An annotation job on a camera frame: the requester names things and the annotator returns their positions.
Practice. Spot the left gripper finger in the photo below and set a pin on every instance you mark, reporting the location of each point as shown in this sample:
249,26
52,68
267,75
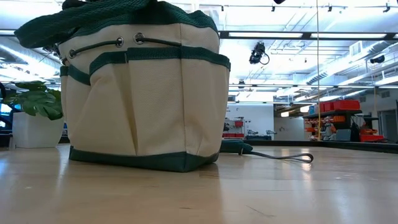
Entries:
75,3

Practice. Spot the cream green canvas gardening bag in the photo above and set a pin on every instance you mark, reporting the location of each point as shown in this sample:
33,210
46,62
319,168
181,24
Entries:
140,109

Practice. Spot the green leafy plant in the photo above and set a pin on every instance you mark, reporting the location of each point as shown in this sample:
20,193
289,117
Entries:
37,102

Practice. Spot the white planter pot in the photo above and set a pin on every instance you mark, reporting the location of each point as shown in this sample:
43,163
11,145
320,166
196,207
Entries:
34,130

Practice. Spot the red parts rack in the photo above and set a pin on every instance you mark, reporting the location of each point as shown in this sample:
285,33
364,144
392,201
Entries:
234,129

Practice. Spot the thin yellow vertical pole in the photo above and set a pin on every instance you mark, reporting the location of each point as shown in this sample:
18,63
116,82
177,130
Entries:
318,77

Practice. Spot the red storage bins on shelf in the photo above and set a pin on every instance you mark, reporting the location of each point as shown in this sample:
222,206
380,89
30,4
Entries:
342,105

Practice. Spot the black storage shelf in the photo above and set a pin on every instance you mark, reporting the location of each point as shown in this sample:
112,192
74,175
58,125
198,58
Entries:
342,123

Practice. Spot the low red storage bin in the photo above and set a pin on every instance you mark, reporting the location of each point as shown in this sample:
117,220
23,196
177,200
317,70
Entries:
371,137

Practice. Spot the black ceiling camera cluster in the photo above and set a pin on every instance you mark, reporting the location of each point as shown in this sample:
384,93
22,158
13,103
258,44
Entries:
51,49

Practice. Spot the hanging black ceiling camera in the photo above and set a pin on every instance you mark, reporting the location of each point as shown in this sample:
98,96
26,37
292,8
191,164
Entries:
257,53

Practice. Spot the small black ceiling camera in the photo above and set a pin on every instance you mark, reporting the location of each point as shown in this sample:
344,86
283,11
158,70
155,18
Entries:
377,59

